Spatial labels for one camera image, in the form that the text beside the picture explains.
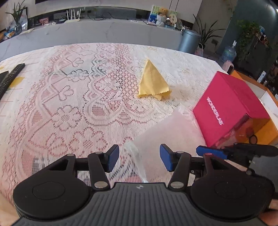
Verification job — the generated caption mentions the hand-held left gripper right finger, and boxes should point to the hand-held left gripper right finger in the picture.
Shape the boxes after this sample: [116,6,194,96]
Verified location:
[160,143,234,190]

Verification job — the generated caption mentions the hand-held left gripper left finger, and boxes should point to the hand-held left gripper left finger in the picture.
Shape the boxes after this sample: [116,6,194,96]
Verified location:
[47,144,120,191]

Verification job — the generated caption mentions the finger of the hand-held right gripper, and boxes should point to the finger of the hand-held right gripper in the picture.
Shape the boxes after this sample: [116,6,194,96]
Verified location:
[196,146,250,163]
[226,143,278,157]

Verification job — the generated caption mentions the orange box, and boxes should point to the orange box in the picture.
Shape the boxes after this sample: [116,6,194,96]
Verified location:
[230,70,278,146]

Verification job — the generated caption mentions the clear plastic bag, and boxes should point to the clear plastic bag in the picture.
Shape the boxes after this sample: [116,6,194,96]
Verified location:
[125,109,209,183]

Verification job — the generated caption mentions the person's right hand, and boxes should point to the person's right hand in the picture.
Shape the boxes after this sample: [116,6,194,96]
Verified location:
[258,199,278,226]

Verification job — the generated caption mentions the magenta box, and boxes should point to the magenta box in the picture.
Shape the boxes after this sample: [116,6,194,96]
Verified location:
[193,71,271,148]

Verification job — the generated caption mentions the pink lace tablecloth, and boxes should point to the pink lace tablecloth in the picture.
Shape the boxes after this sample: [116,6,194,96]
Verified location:
[0,42,228,201]

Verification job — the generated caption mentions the yellow cloth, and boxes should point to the yellow cloth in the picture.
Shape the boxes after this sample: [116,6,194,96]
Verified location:
[137,59,172,101]

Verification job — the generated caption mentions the cluttered dark shelf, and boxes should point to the cluttered dark shelf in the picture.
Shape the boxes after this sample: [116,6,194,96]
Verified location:
[254,28,278,94]

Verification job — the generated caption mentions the pink small appliance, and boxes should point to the pink small appliance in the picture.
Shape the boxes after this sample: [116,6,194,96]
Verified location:
[222,60,235,75]

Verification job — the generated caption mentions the large water bottle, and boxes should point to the large water bottle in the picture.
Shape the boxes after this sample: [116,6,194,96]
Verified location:
[221,41,237,64]

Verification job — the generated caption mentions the small pink paper bag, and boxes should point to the small pink paper bag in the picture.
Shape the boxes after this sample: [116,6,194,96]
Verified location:
[194,43,205,57]

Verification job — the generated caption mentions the grey trash can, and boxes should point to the grey trash can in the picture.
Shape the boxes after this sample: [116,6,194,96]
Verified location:
[178,29,202,54]

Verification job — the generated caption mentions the bushy green plant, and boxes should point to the bushy green plant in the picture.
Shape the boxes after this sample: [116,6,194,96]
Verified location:
[235,19,261,62]

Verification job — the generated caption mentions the long-leaf potted plant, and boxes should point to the long-leaf potted plant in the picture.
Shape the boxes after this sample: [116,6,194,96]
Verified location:
[193,14,227,51]

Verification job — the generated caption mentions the grey marble counter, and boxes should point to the grey marble counter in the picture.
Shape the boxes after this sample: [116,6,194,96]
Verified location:
[0,19,183,62]

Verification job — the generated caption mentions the black remote control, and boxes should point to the black remote control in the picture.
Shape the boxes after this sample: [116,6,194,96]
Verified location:
[0,63,26,99]

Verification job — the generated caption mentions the black flat device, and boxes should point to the black flat device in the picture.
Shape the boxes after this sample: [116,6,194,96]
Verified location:
[0,71,9,85]

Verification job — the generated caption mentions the white router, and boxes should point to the white router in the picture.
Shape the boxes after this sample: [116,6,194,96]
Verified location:
[64,8,81,23]

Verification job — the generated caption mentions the glass vase with plant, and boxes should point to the glass vase with plant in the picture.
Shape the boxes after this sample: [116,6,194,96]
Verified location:
[5,1,29,35]

